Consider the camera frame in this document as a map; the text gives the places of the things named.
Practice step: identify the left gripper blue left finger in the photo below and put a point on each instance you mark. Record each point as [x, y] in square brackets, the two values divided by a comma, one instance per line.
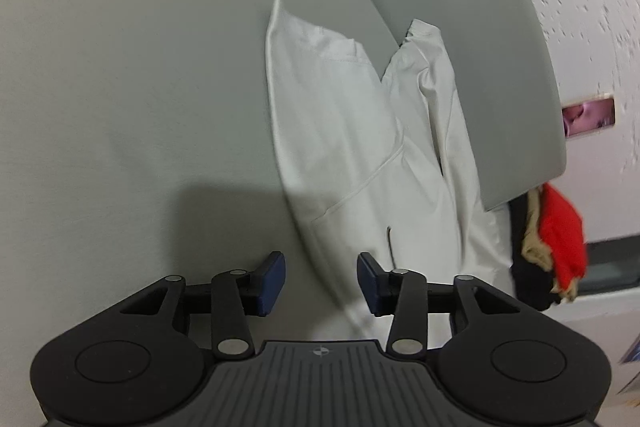
[238, 294]

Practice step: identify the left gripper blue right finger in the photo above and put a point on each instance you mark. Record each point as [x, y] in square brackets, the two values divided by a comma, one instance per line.
[401, 294]

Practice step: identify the white hoodie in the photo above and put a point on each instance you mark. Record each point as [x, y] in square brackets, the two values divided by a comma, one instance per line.
[378, 162]

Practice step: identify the black folded garment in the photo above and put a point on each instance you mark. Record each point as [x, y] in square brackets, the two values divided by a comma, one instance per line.
[531, 286]

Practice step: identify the tan folded garment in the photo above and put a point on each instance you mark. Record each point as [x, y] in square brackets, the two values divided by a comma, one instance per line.
[538, 253]

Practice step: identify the red folded garment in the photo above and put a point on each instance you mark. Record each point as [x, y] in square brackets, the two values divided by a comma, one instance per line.
[560, 228]

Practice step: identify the grey sofa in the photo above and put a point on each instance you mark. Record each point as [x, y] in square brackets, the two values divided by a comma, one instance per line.
[136, 142]

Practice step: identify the pink phone on wall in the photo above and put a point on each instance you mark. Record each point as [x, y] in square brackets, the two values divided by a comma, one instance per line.
[588, 116]

